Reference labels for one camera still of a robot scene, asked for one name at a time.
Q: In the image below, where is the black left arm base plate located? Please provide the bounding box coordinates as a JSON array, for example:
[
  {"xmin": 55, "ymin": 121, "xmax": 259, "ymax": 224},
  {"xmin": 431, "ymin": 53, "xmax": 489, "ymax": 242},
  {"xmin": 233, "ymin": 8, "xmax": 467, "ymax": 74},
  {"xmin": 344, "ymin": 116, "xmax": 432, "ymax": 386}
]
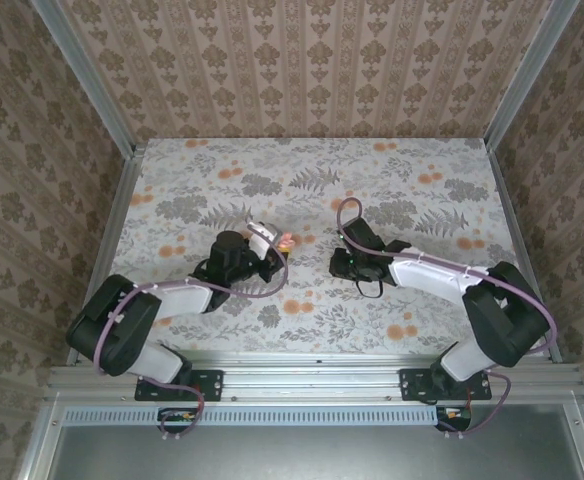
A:
[{"xmin": 135, "ymin": 368, "xmax": 224, "ymax": 402}]

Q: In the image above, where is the grey slotted cable duct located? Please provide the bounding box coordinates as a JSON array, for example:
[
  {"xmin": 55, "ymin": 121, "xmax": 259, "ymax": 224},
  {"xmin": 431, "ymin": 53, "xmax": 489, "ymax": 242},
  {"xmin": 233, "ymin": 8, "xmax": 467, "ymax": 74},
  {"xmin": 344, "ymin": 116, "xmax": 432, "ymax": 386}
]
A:
[{"xmin": 64, "ymin": 405, "xmax": 441, "ymax": 427}]

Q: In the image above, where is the aluminium mounting rail beam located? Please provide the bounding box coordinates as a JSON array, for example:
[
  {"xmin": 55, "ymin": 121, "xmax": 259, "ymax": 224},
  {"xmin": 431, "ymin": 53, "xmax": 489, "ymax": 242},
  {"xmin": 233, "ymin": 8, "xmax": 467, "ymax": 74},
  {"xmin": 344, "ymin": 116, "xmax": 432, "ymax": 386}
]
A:
[{"xmin": 46, "ymin": 349, "xmax": 584, "ymax": 404}]

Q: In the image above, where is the black electronics box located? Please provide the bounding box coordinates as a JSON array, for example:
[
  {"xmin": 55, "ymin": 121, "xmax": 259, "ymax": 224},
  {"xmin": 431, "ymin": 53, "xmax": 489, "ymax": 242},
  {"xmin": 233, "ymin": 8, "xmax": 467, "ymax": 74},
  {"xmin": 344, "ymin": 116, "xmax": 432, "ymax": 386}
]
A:
[
  {"xmin": 157, "ymin": 407, "xmax": 199, "ymax": 434},
  {"xmin": 435, "ymin": 405, "xmax": 474, "ymax": 432}
]

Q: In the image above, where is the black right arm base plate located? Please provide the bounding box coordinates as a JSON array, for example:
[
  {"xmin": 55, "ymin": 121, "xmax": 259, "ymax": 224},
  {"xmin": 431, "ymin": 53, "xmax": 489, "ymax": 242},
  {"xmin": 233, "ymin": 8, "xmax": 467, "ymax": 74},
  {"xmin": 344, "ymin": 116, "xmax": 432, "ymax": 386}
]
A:
[{"xmin": 399, "ymin": 368, "xmax": 494, "ymax": 404}]

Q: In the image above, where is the aluminium frame post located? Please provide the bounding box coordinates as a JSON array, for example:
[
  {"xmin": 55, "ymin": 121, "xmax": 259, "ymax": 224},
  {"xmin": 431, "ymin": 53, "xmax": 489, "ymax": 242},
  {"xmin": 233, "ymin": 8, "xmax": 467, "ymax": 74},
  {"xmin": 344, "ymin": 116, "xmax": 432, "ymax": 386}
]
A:
[
  {"xmin": 484, "ymin": 0, "xmax": 582, "ymax": 151},
  {"xmin": 30, "ymin": 0, "xmax": 138, "ymax": 159}
]

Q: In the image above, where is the grey metal base panel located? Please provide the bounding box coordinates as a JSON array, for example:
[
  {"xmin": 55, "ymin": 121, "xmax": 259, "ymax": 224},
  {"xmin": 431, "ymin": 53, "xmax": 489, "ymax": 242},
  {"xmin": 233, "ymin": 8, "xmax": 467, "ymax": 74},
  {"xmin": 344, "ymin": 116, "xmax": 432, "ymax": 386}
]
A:
[{"xmin": 16, "ymin": 399, "xmax": 584, "ymax": 480}]

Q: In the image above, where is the aluminium table side rail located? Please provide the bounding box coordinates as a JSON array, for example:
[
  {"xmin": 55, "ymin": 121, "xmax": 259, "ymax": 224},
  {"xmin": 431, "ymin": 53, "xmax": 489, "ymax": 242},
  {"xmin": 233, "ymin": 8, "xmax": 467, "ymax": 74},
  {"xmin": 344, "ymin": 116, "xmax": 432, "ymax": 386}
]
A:
[
  {"xmin": 486, "ymin": 147, "xmax": 564, "ymax": 364},
  {"xmin": 69, "ymin": 144, "xmax": 147, "ymax": 364}
]

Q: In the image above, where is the floral patterned table cover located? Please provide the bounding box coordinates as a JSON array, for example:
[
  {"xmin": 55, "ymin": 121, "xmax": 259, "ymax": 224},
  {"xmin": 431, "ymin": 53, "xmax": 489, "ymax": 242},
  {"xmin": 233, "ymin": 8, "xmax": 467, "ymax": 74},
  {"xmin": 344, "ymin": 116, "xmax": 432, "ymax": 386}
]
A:
[{"xmin": 74, "ymin": 137, "xmax": 548, "ymax": 359}]

